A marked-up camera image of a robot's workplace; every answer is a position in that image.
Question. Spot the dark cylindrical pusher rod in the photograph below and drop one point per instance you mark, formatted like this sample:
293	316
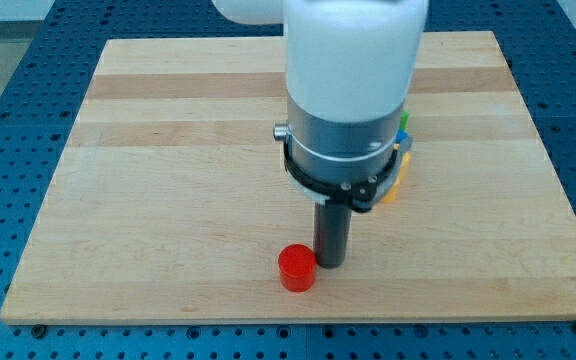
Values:
331	231

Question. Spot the blue block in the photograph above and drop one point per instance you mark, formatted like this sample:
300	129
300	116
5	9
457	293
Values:
401	136

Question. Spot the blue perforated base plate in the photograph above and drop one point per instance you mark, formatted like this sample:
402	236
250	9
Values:
39	105

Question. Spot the wooden board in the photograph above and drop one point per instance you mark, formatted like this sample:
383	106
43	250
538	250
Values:
170	203

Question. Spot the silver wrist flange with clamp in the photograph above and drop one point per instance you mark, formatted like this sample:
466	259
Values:
350	164

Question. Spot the yellow block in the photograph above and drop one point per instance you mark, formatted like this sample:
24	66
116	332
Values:
391	195

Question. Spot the green block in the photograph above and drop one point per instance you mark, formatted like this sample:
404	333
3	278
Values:
404	120

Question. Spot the red cylinder block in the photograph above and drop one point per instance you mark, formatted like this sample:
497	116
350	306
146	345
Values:
297	268

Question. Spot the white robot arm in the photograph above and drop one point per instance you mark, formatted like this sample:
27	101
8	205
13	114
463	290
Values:
349	66

